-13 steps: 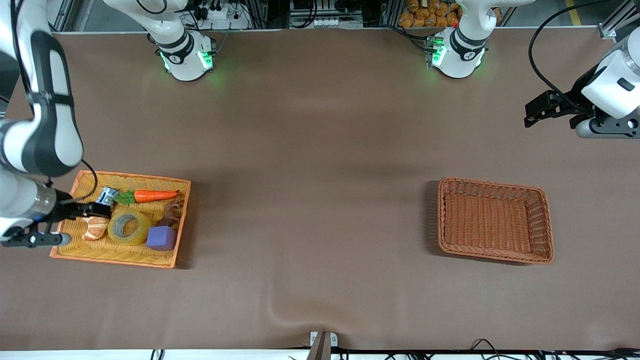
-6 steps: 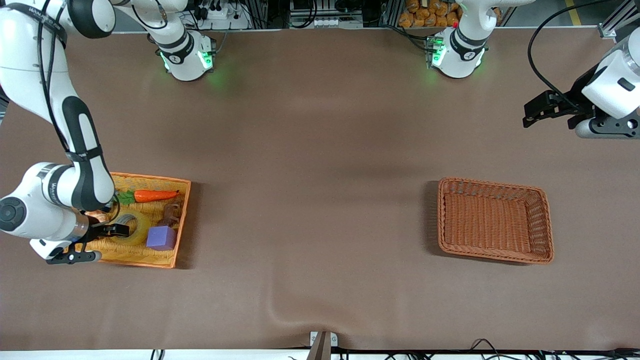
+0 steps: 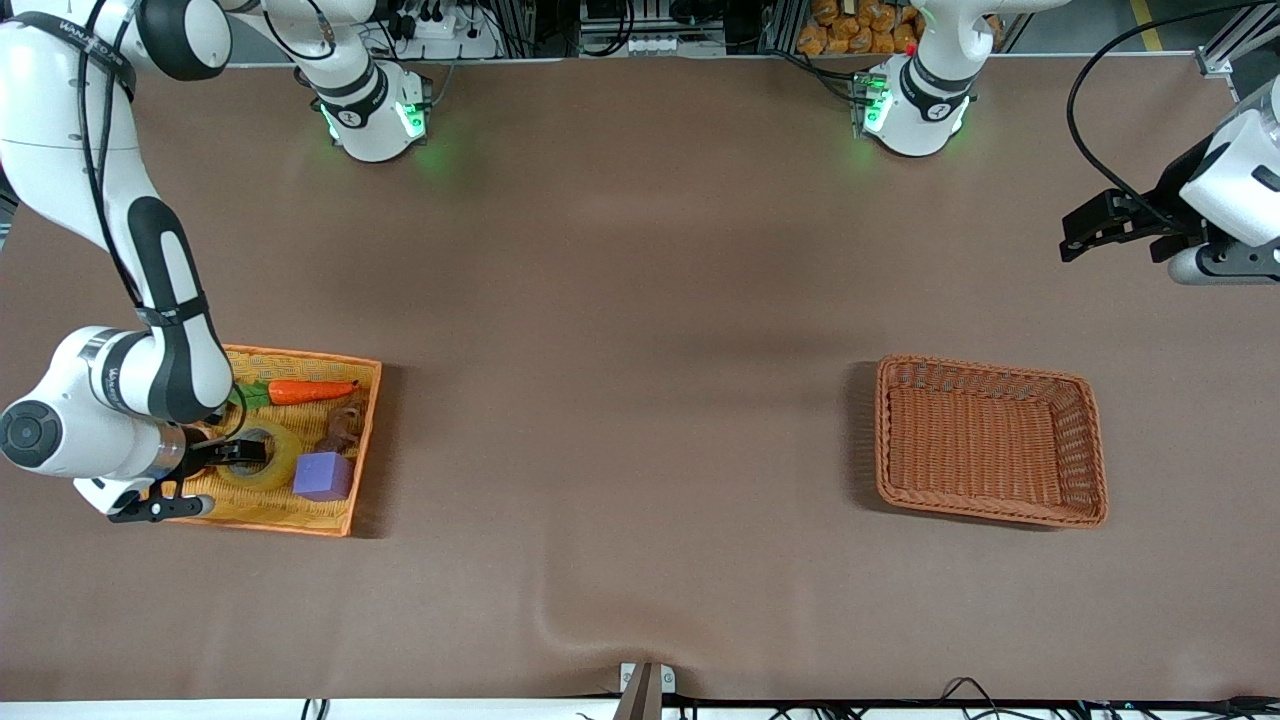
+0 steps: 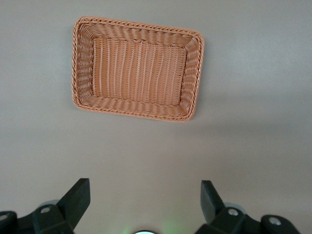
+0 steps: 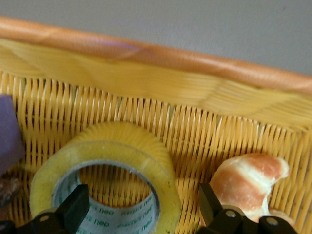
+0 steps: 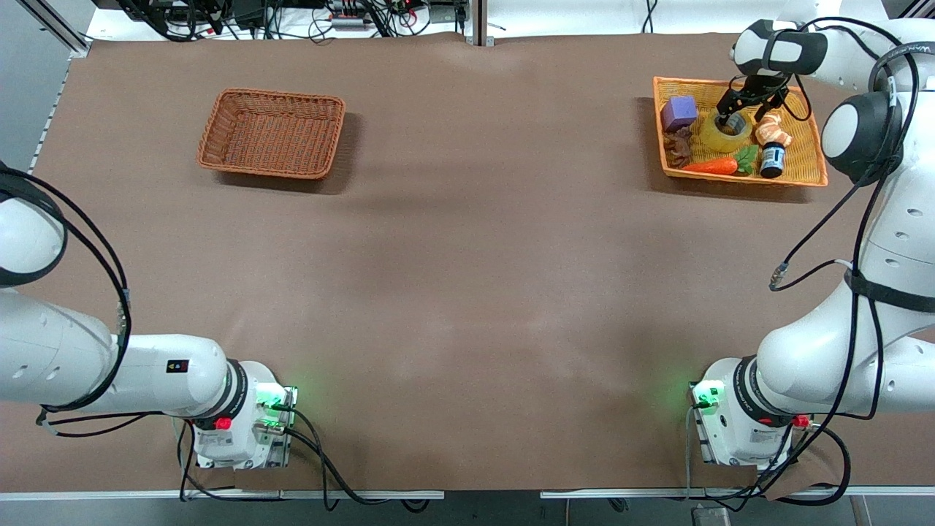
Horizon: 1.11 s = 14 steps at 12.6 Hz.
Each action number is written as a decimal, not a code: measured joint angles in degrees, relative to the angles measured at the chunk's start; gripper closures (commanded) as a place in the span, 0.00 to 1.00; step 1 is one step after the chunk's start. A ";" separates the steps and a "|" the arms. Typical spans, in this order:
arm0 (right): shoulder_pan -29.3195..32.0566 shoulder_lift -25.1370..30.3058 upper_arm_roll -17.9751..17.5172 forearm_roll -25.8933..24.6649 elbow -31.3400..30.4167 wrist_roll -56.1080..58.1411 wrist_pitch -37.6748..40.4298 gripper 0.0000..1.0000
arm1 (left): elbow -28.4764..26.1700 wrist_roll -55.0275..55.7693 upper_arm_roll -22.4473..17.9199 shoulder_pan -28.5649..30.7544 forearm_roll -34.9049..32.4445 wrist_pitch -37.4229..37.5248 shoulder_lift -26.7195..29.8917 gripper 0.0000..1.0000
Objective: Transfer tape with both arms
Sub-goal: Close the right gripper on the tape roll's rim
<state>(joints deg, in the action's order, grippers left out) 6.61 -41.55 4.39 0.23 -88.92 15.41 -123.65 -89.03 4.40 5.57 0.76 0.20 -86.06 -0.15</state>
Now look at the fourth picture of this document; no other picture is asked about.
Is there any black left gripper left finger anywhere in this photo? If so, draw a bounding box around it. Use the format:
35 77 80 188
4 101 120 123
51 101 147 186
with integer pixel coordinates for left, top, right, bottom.
0 178 91 234

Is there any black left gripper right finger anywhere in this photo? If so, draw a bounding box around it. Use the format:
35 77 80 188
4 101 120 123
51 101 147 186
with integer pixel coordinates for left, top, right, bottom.
196 180 299 234

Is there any brown wicker basket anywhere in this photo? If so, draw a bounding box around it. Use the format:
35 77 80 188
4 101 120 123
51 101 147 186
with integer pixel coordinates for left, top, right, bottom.
70 16 205 122

